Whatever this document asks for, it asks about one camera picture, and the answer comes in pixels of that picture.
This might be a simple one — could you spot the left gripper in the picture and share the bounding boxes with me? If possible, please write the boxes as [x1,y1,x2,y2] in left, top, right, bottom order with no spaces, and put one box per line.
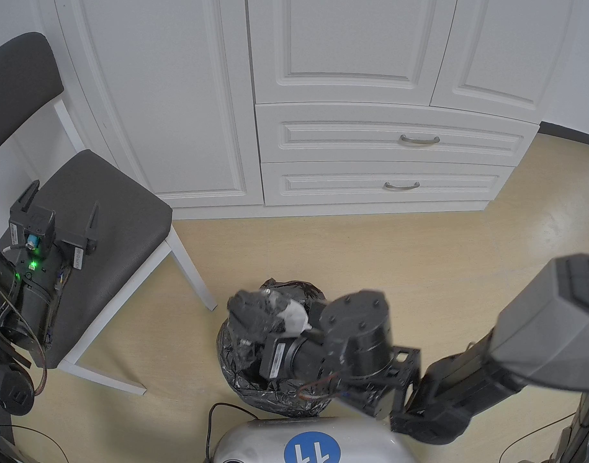
[10,180,100,352]

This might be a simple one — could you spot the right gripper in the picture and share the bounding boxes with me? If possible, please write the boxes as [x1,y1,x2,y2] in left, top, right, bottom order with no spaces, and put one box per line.
[259,332,335,381]

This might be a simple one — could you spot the white paper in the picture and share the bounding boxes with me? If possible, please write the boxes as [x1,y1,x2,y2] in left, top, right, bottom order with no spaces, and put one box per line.
[270,297,310,335]

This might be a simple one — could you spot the black plastic bag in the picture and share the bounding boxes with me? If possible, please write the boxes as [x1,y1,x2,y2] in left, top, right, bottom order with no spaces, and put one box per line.
[216,279,335,419]

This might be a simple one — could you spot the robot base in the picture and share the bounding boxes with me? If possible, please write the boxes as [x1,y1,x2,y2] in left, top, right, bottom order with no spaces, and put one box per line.
[216,415,418,463]

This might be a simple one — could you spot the white chair grey cushions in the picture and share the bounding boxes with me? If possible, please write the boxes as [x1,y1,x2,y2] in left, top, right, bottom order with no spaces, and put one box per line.
[0,32,217,395]

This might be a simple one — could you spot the white wardrobe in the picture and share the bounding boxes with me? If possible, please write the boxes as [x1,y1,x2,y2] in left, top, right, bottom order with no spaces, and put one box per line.
[31,0,579,222]

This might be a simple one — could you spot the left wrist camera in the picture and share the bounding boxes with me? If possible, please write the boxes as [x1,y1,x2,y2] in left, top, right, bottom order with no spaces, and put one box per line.
[9,206,57,260]

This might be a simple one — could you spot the black cable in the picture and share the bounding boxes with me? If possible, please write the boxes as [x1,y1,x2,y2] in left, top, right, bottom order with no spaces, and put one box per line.
[205,402,261,463]
[0,422,63,463]
[499,415,580,463]

